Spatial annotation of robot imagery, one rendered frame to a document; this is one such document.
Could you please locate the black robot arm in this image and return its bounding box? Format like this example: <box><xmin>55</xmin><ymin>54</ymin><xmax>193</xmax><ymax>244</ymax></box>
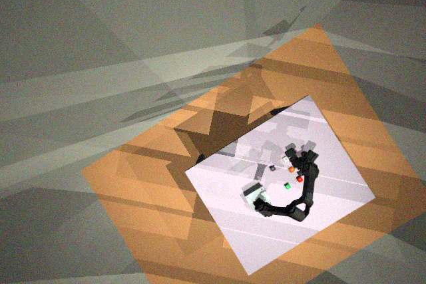
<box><xmin>253</xmin><ymin>150</ymin><xmax>320</xmax><ymax>222</ymax></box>

